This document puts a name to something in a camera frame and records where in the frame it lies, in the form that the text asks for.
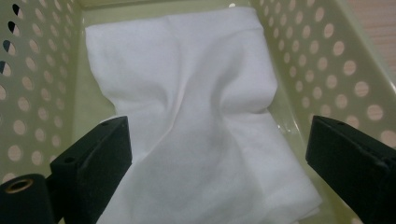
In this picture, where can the pale green perforated plastic basket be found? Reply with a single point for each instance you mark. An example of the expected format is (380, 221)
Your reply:
(314, 65)

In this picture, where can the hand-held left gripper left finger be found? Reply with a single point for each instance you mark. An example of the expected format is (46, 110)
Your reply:
(93, 165)

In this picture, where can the white towel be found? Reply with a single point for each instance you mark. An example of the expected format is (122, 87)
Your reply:
(193, 102)

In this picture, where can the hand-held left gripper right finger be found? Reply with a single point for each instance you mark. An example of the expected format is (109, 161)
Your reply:
(351, 165)

